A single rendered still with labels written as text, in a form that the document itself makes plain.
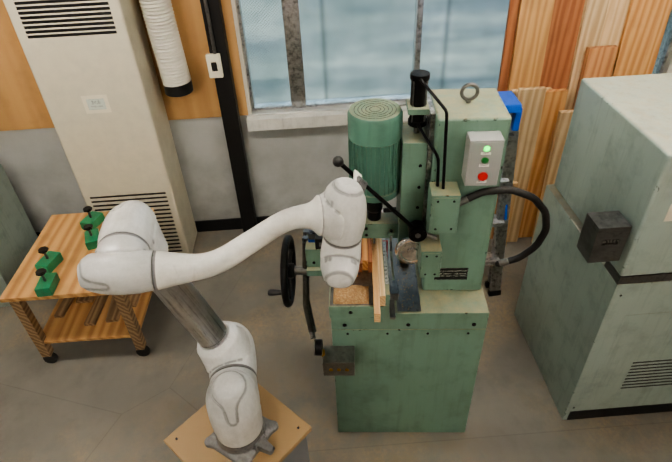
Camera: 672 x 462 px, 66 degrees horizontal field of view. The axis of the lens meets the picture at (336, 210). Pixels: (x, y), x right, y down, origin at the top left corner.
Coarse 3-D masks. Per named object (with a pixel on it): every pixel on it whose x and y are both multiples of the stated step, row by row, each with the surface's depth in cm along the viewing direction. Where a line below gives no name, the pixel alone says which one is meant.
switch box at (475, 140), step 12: (468, 132) 153; (480, 132) 153; (492, 132) 152; (468, 144) 151; (480, 144) 149; (492, 144) 149; (468, 156) 152; (480, 156) 152; (492, 156) 152; (468, 168) 155; (480, 168) 154; (492, 168) 154; (468, 180) 157; (492, 180) 157
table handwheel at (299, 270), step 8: (288, 240) 199; (288, 248) 196; (280, 264) 192; (288, 264) 204; (280, 272) 192; (288, 272) 202; (296, 272) 204; (304, 272) 203; (280, 280) 192; (288, 280) 205; (288, 288) 206; (288, 296) 195; (288, 304) 198
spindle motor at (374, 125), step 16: (352, 112) 161; (368, 112) 160; (384, 112) 160; (400, 112) 160; (352, 128) 161; (368, 128) 157; (384, 128) 157; (400, 128) 162; (352, 144) 166; (368, 144) 160; (384, 144) 160; (400, 144) 167; (352, 160) 169; (368, 160) 164; (384, 160) 164; (368, 176) 168; (384, 176) 168; (368, 192) 172; (384, 192) 171
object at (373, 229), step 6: (366, 216) 189; (384, 216) 189; (390, 216) 189; (396, 216) 188; (366, 222) 186; (372, 222) 186; (378, 222) 186; (384, 222) 186; (390, 222) 186; (396, 222) 186; (366, 228) 186; (372, 228) 187; (378, 228) 187; (384, 228) 187; (390, 228) 187; (396, 228) 186; (366, 234) 188; (372, 234) 188; (378, 234) 188; (384, 234) 188; (396, 234) 188
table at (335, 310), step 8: (312, 272) 197; (320, 272) 196; (360, 272) 190; (360, 280) 187; (368, 280) 186; (336, 304) 178; (344, 304) 178; (352, 304) 177; (360, 304) 177; (368, 304) 177; (336, 312) 179; (344, 312) 179; (352, 312) 178; (360, 312) 179; (368, 312) 178; (384, 312) 178
